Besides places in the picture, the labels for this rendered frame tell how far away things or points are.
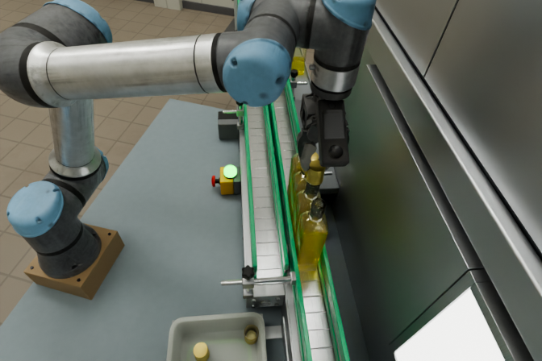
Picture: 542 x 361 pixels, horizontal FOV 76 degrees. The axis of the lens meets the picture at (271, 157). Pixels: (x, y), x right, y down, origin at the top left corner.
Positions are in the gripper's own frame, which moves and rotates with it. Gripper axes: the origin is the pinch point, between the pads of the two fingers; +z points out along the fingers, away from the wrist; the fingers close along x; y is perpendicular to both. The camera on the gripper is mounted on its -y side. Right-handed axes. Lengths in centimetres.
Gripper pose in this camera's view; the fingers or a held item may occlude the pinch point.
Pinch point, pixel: (316, 168)
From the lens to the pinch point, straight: 72.5
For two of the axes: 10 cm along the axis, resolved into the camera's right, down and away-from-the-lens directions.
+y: -1.0, -7.3, 6.7
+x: -9.9, 0.4, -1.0
